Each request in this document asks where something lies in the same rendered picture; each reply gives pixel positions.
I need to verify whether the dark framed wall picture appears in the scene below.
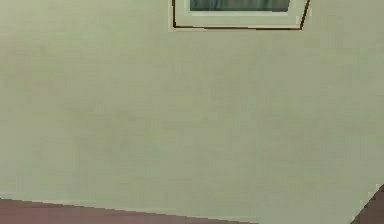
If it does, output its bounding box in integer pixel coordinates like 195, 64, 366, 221
171, 0, 312, 32

